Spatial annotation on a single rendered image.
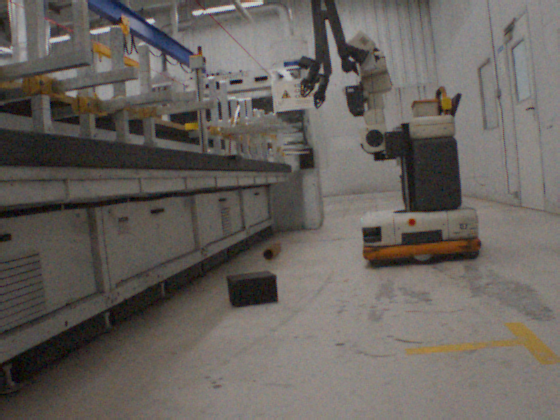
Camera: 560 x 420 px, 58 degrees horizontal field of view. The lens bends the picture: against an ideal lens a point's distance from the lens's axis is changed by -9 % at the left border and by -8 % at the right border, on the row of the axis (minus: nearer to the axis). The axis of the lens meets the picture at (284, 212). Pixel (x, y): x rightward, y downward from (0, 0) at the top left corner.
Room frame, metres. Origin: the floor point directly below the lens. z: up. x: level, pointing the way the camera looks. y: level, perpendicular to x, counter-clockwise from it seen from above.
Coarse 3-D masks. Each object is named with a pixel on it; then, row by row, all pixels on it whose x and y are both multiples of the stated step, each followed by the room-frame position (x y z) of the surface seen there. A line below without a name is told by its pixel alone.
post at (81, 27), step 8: (80, 0) 1.57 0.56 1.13; (80, 8) 1.57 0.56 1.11; (80, 16) 1.57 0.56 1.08; (80, 24) 1.57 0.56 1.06; (88, 24) 1.60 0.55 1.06; (80, 32) 1.57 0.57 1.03; (88, 32) 1.60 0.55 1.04; (80, 40) 1.57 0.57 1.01; (88, 40) 1.60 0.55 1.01; (80, 48) 1.57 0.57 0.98; (88, 48) 1.59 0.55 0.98; (80, 72) 1.57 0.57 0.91; (88, 72) 1.58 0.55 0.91; (88, 88) 1.58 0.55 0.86; (80, 120) 1.58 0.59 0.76; (88, 120) 1.57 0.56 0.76; (80, 128) 1.58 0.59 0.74; (88, 128) 1.57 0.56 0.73
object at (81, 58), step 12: (36, 60) 1.10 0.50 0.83; (48, 60) 1.09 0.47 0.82; (60, 60) 1.09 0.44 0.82; (72, 60) 1.09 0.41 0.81; (84, 60) 1.08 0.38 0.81; (0, 72) 1.11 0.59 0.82; (12, 72) 1.11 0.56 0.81; (24, 72) 1.10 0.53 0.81; (36, 72) 1.10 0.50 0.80; (48, 72) 1.12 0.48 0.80
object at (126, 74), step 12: (108, 72) 1.34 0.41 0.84; (120, 72) 1.33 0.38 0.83; (132, 72) 1.33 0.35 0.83; (60, 84) 1.36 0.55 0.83; (72, 84) 1.35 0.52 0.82; (84, 84) 1.35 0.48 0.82; (96, 84) 1.35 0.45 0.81; (0, 96) 1.39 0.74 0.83; (12, 96) 1.38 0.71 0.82; (24, 96) 1.38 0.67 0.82
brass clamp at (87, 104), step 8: (80, 96) 1.54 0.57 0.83; (88, 96) 1.56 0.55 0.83; (72, 104) 1.55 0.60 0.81; (80, 104) 1.54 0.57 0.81; (88, 104) 1.55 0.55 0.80; (96, 104) 1.61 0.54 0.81; (80, 112) 1.55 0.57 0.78; (88, 112) 1.57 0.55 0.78; (96, 112) 1.60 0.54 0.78; (104, 112) 1.66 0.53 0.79
